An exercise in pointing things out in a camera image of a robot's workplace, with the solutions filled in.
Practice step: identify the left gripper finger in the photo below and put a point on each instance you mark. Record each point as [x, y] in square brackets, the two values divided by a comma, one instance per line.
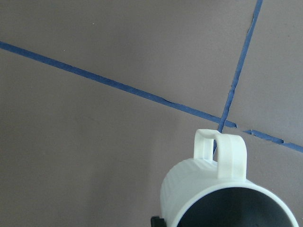
[157, 222]

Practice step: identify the white ribbed mug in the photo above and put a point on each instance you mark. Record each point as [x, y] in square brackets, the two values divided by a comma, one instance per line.
[211, 189]

